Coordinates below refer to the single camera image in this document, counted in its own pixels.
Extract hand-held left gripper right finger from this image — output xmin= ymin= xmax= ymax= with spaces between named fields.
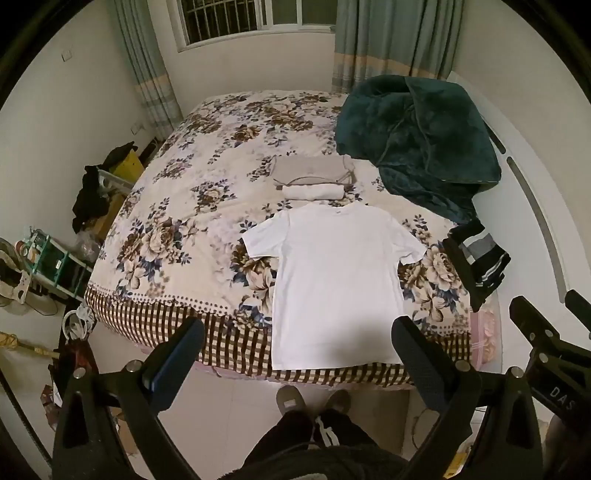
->
xmin=390 ymin=316 xmax=543 ymax=480

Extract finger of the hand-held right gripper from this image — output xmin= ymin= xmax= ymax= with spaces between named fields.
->
xmin=564 ymin=290 xmax=591 ymax=325
xmin=509 ymin=296 xmax=566 ymax=352

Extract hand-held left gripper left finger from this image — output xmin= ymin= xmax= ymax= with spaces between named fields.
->
xmin=52 ymin=316 xmax=206 ymax=480

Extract white t-shirt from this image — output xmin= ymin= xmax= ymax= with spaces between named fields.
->
xmin=242 ymin=202 xmax=428 ymax=371

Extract pink mattress cover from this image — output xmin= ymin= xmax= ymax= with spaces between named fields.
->
xmin=468 ymin=305 xmax=503 ymax=376

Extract dark striped garment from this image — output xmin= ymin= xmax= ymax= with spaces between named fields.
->
xmin=443 ymin=219 xmax=512 ymax=311

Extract white bed headboard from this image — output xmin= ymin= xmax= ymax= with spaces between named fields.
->
xmin=450 ymin=69 xmax=591 ymax=324

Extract person's right grey shoe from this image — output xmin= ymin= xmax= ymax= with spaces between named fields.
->
xmin=323 ymin=389 xmax=352 ymax=416

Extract person's grey shoe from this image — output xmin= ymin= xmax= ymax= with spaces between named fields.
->
xmin=323 ymin=389 xmax=352 ymax=416
xmin=276 ymin=385 xmax=305 ymax=416

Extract person's left grey shoe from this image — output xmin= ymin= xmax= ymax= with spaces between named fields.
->
xmin=276 ymin=385 xmax=305 ymax=416

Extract person's black pants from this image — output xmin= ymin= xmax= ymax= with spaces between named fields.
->
xmin=240 ymin=408 xmax=411 ymax=480

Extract bamboo broom stick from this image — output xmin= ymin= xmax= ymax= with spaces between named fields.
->
xmin=0 ymin=330 xmax=61 ymax=360

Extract floral bed sheet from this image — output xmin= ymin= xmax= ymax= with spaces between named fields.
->
xmin=84 ymin=91 xmax=502 ymax=387

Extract green shelf rack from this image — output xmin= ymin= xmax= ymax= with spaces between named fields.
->
xmin=18 ymin=226 xmax=93 ymax=302

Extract brown cardboard box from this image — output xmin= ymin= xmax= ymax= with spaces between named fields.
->
xmin=83 ymin=194 xmax=125 ymax=241

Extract black hanging clothing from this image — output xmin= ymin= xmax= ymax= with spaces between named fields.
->
xmin=71 ymin=164 xmax=114 ymax=232

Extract clear plastic storage bin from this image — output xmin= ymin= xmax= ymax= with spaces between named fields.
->
xmin=95 ymin=168 xmax=134 ymax=195

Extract white folded cloth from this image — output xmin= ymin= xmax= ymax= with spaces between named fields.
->
xmin=281 ymin=184 xmax=345 ymax=201

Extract yellow box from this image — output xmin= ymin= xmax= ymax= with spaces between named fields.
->
xmin=113 ymin=150 xmax=145 ymax=183

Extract dark green plush blanket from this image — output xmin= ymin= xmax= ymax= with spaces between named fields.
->
xmin=335 ymin=76 xmax=502 ymax=223

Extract small black cloth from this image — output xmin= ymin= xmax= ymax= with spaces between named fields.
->
xmin=102 ymin=142 xmax=138 ymax=169

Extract beige folded garment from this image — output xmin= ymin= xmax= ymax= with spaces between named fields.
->
xmin=270 ymin=154 xmax=357 ymax=189

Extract narrow blue-grey curtain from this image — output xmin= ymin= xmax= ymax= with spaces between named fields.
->
xmin=113 ymin=0 xmax=183 ymax=139

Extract wide blue-grey curtain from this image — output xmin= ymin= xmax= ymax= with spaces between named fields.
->
xmin=331 ymin=0 xmax=465 ymax=95

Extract barred window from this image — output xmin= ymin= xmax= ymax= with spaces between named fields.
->
xmin=175 ymin=0 xmax=340 ymax=51

